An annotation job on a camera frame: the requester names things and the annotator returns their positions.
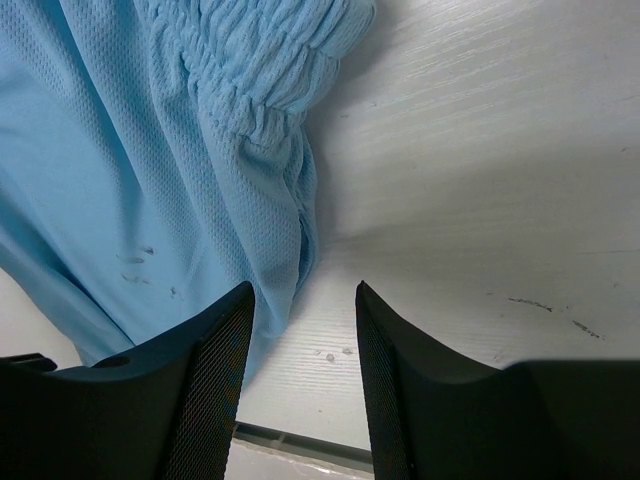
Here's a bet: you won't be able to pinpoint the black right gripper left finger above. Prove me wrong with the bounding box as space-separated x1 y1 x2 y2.
1 282 255 479

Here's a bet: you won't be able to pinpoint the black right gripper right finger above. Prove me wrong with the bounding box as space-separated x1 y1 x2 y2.
355 284 639 479

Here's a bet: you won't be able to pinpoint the light blue shorts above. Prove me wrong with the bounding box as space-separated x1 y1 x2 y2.
1 1 375 377

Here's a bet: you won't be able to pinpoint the aluminium front rail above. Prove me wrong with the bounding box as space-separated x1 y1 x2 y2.
233 422 374 474

